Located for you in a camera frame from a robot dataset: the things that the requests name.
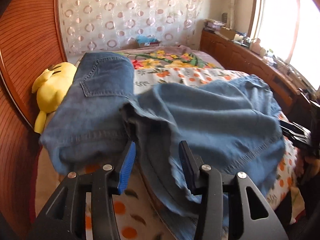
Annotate stack of papers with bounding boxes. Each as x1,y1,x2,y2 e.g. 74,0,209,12
203,19,226,33

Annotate pink floral blanket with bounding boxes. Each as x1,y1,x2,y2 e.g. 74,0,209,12
117,46,223,69

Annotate wooden louvered wardrobe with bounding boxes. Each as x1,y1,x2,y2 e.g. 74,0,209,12
1,0,66,239

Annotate cardboard box with blue items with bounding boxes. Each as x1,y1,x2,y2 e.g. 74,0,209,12
136,35,162,48

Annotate wooden sideboard cabinet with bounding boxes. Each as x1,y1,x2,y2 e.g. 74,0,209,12
200,30,299,115

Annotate dark blue folded jeans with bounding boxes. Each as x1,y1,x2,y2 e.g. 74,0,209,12
40,52,134,175

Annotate yellow plush toy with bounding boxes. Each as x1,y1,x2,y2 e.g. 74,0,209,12
31,62,77,134

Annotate pink bottle on sideboard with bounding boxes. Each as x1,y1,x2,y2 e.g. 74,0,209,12
249,38,261,55

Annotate beige side curtain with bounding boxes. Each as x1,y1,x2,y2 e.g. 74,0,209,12
222,0,239,29

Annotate person's right hand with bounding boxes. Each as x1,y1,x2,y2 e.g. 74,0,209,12
295,155,319,180

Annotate light blue denim jeans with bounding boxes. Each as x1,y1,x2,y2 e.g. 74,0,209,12
120,75,285,239

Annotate circle pattern sheer curtain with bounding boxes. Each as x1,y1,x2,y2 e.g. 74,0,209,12
59,0,203,56

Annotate orange print bed sheet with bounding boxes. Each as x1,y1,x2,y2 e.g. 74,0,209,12
113,67,304,239

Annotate open cardboard box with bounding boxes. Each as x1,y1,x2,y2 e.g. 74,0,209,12
219,27,244,41

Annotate window with wooden frame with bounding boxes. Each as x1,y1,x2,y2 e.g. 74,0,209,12
257,0,319,90

